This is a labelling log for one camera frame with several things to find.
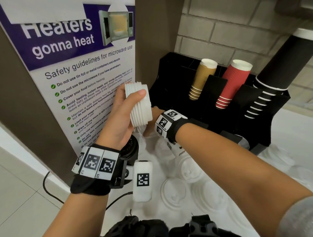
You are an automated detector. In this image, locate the stack of black paper cups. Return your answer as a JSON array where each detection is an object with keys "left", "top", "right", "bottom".
[{"left": 244, "top": 28, "right": 313, "bottom": 119}]

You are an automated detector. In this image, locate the grey wall-mounted appliance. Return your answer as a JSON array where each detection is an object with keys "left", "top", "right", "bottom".
[{"left": 274, "top": 0, "right": 313, "bottom": 20}]

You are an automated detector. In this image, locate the microwave safety poster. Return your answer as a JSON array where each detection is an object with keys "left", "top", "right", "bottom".
[{"left": 0, "top": 0, "right": 136, "bottom": 156}]

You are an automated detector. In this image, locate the stack of black lids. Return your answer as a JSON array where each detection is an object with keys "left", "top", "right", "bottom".
[{"left": 120, "top": 134, "right": 139, "bottom": 161}]

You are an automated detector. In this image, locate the person's left hand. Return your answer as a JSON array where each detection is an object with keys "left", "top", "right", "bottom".
[{"left": 96, "top": 84, "right": 147, "bottom": 151}]

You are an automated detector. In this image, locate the black camera cable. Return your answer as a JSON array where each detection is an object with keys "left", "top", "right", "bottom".
[{"left": 105, "top": 191, "right": 134, "bottom": 210}]

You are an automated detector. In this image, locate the black cup holder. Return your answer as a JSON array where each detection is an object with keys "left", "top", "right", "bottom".
[{"left": 148, "top": 51, "right": 291, "bottom": 156}]

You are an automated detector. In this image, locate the stack of large white lids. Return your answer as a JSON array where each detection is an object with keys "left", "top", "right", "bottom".
[{"left": 125, "top": 82, "right": 153, "bottom": 128}]

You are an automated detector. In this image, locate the person's right forearm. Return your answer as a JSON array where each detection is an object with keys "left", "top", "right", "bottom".
[{"left": 175, "top": 123, "right": 313, "bottom": 237}]

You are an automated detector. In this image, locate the black power cable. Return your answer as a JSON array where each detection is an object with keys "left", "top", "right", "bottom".
[{"left": 43, "top": 171, "right": 65, "bottom": 204}]

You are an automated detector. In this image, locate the black left wrist marker band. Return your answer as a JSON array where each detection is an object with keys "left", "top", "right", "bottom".
[{"left": 70, "top": 143, "right": 128, "bottom": 196}]

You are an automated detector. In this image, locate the black wrist marker band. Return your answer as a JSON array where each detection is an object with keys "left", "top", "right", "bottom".
[
  {"left": 155, "top": 109, "right": 192, "bottom": 144},
  {"left": 70, "top": 143, "right": 128, "bottom": 196}
]

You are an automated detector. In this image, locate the stack of red paper cups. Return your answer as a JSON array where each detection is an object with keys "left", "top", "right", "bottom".
[{"left": 215, "top": 59, "right": 254, "bottom": 110}]

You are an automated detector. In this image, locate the stack of gold paper cups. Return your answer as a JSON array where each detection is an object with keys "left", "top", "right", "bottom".
[{"left": 188, "top": 58, "right": 218, "bottom": 101}]

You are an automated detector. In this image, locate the black right wrist marker band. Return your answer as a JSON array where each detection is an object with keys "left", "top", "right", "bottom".
[{"left": 155, "top": 109, "right": 192, "bottom": 144}]

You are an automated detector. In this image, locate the grey sleeve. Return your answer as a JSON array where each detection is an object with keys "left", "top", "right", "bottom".
[{"left": 276, "top": 196, "right": 313, "bottom": 237}]

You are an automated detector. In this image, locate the black chest harness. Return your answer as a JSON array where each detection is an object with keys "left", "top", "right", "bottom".
[{"left": 104, "top": 214, "right": 243, "bottom": 237}]

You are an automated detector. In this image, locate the person's left forearm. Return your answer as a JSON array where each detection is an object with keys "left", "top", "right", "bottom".
[{"left": 43, "top": 193, "right": 109, "bottom": 237}]

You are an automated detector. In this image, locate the person's right hand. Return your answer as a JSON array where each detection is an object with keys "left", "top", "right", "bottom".
[{"left": 143, "top": 106, "right": 166, "bottom": 137}]

